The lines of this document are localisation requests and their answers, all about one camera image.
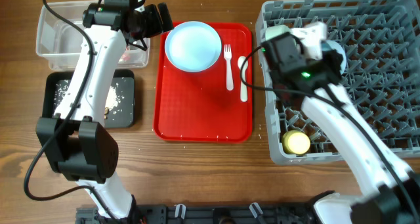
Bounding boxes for light blue bowl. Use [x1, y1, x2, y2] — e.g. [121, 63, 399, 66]
[321, 40, 347, 75]

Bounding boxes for red snack wrapper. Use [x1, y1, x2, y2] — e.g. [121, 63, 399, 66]
[119, 53, 130, 62]

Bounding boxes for light blue plate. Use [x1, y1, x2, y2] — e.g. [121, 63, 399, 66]
[164, 21, 222, 73]

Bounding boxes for green bowl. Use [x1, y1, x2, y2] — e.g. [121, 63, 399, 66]
[265, 25, 291, 41]

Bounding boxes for yellow plastic cup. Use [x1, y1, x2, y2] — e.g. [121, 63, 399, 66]
[282, 130, 310, 155]

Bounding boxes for white plastic fork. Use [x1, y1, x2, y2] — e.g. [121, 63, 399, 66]
[224, 44, 234, 91]

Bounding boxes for food scraps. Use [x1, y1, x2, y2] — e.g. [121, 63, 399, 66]
[52, 78, 120, 125]

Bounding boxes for white plastic spoon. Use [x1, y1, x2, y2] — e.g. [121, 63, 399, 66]
[238, 56, 248, 102]

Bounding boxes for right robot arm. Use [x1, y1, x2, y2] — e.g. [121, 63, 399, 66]
[272, 47, 419, 223]

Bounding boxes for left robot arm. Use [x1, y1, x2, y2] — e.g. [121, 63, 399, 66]
[36, 0, 173, 223]

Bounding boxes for grey dishwasher rack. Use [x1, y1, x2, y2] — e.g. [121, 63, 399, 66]
[255, 0, 419, 158]

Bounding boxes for black waste tray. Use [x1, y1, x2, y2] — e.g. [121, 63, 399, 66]
[42, 70, 135, 129]

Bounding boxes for clear plastic bin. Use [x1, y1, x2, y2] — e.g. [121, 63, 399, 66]
[35, 0, 150, 71]

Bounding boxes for red serving tray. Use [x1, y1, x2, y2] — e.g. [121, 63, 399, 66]
[153, 22, 253, 143]

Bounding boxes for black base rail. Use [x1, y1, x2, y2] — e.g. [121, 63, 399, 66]
[75, 202, 318, 224]

